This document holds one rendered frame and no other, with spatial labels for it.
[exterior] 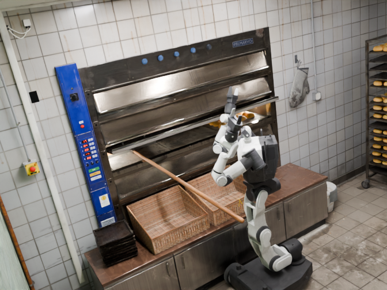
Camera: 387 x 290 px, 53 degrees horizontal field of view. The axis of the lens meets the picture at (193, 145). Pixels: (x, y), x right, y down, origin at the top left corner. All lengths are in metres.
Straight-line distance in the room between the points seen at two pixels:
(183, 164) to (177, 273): 0.99
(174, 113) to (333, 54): 2.09
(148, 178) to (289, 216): 1.43
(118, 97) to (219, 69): 1.02
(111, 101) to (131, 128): 0.29
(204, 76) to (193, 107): 0.31
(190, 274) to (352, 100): 2.93
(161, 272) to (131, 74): 1.66
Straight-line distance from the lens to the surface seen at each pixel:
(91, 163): 3.30
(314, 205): 4.18
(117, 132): 3.34
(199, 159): 3.77
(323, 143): 4.88
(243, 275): 3.53
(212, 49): 3.69
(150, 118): 3.44
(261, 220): 3.19
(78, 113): 3.19
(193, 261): 3.45
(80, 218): 3.48
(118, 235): 3.27
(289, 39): 4.27
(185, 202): 3.71
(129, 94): 3.33
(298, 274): 3.56
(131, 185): 3.52
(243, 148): 2.84
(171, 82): 3.49
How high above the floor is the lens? 2.43
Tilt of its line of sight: 20 degrees down
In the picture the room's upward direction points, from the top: 10 degrees counter-clockwise
